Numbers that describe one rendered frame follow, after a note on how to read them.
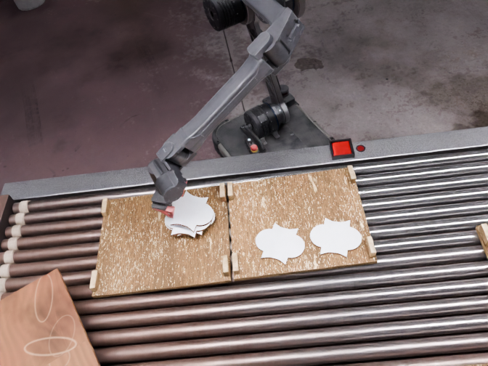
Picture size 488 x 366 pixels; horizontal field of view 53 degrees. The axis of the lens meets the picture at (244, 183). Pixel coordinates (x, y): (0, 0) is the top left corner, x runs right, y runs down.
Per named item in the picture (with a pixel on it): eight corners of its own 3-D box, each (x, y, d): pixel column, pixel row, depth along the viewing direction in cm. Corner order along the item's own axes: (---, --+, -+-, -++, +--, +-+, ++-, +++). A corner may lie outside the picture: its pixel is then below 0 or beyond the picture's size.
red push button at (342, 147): (331, 145, 170) (331, 142, 169) (348, 143, 169) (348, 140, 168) (333, 158, 166) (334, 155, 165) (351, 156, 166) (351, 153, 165)
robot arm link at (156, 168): (161, 152, 137) (143, 162, 136) (171, 168, 133) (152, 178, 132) (168, 168, 143) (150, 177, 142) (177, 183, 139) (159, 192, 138)
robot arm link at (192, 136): (283, 49, 133) (263, 27, 125) (294, 59, 130) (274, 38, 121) (178, 159, 143) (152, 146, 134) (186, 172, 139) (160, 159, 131)
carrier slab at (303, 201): (228, 186, 164) (227, 184, 162) (351, 170, 161) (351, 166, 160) (234, 281, 142) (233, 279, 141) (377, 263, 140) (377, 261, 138)
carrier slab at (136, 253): (107, 202, 166) (104, 200, 165) (226, 187, 164) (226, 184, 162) (93, 298, 144) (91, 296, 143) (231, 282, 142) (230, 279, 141)
